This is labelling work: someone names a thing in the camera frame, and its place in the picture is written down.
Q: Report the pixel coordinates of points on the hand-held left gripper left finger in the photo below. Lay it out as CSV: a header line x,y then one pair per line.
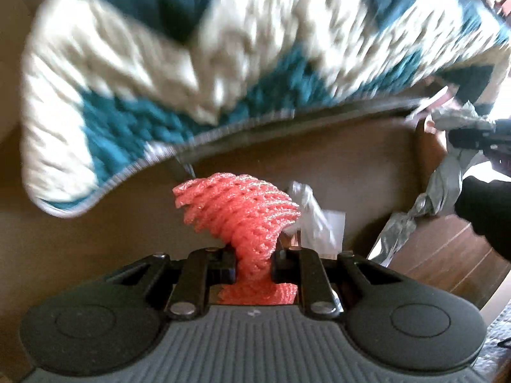
x,y
223,267

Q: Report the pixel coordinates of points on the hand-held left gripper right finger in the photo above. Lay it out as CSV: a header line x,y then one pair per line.
x,y
285,267

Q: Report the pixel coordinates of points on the low metal table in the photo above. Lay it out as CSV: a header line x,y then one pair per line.
x,y
303,121

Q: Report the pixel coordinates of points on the silver wrapper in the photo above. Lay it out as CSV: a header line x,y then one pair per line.
x,y
443,183

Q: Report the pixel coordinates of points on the clear plastic wrapper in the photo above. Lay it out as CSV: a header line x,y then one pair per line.
x,y
319,223

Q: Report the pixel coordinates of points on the teal white zigzag quilted blanket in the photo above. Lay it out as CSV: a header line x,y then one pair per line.
x,y
119,127

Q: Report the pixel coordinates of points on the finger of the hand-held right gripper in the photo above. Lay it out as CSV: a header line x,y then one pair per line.
x,y
471,137

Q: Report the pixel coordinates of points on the person's right forearm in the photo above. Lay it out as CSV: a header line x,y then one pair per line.
x,y
487,207

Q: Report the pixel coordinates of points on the red foam net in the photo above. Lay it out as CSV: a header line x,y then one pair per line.
x,y
239,215

